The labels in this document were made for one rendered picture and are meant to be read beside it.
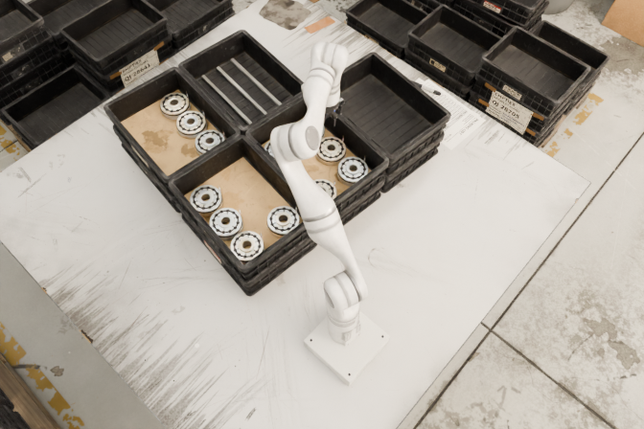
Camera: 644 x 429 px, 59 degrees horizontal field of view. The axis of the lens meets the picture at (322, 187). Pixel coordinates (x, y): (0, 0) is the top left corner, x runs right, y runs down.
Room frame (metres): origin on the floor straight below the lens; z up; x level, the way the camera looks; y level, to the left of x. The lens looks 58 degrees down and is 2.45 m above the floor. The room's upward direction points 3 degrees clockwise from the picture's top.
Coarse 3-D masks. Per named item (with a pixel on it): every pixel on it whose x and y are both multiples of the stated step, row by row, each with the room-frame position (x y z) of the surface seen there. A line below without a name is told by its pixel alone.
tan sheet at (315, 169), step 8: (328, 136) 1.23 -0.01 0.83; (264, 144) 1.18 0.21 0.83; (304, 160) 1.12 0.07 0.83; (312, 160) 1.12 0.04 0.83; (312, 168) 1.09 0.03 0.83; (320, 168) 1.09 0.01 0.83; (328, 168) 1.10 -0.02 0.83; (336, 168) 1.10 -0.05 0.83; (368, 168) 1.10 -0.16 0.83; (312, 176) 1.06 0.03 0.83; (320, 176) 1.06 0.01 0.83; (328, 176) 1.06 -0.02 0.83; (336, 176) 1.06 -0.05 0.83; (336, 184) 1.03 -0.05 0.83
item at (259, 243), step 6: (240, 234) 0.81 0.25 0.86; (246, 234) 0.81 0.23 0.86; (252, 234) 0.81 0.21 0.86; (234, 240) 0.79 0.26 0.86; (240, 240) 0.79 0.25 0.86; (258, 240) 0.79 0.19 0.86; (234, 246) 0.77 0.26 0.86; (258, 246) 0.77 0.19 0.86; (234, 252) 0.75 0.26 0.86; (240, 252) 0.75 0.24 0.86; (252, 252) 0.75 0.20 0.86; (258, 252) 0.75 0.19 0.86; (240, 258) 0.73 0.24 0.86; (246, 258) 0.73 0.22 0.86; (252, 258) 0.73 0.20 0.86
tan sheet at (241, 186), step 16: (240, 160) 1.11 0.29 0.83; (224, 176) 1.04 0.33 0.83; (240, 176) 1.04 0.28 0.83; (256, 176) 1.05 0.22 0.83; (224, 192) 0.98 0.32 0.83; (240, 192) 0.98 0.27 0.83; (256, 192) 0.98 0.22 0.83; (272, 192) 0.99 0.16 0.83; (240, 208) 0.92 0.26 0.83; (256, 208) 0.92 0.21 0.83; (272, 208) 0.93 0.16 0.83; (224, 224) 0.86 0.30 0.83; (256, 224) 0.86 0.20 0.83; (224, 240) 0.80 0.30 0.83; (272, 240) 0.81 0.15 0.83
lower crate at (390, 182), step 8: (424, 152) 1.19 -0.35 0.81; (432, 152) 1.25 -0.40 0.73; (416, 160) 1.17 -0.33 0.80; (424, 160) 1.23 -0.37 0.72; (408, 168) 1.16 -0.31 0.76; (416, 168) 1.19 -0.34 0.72; (384, 176) 1.08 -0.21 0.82; (392, 176) 1.09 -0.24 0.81; (400, 176) 1.14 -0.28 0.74; (384, 184) 1.09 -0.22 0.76; (392, 184) 1.11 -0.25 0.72; (384, 192) 1.08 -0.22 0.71
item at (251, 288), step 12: (192, 228) 0.90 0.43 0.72; (312, 240) 0.85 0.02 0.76; (216, 252) 0.77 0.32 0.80; (300, 252) 0.81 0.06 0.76; (228, 264) 0.72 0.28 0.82; (276, 264) 0.74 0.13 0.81; (288, 264) 0.78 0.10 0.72; (264, 276) 0.72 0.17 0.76; (276, 276) 0.74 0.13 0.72; (252, 288) 0.67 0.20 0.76
